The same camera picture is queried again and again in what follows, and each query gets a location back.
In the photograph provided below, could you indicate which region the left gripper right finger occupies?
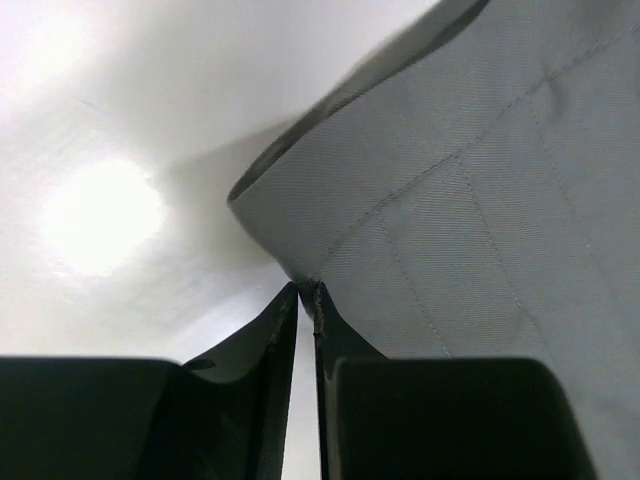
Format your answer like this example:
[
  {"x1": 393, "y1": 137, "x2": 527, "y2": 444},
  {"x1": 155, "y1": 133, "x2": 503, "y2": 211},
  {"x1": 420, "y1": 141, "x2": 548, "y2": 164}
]
[{"x1": 309, "y1": 284, "x2": 596, "y2": 479}]

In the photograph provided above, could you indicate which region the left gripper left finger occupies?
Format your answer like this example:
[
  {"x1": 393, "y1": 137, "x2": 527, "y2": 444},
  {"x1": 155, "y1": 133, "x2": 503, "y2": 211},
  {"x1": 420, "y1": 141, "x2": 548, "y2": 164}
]
[{"x1": 1, "y1": 284, "x2": 298, "y2": 479}]

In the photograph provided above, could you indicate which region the grey pleated skirt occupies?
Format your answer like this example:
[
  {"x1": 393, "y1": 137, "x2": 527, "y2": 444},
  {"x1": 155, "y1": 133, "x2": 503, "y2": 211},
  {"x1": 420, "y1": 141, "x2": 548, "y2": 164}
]
[{"x1": 228, "y1": 1, "x2": 639, "y2": 479}]

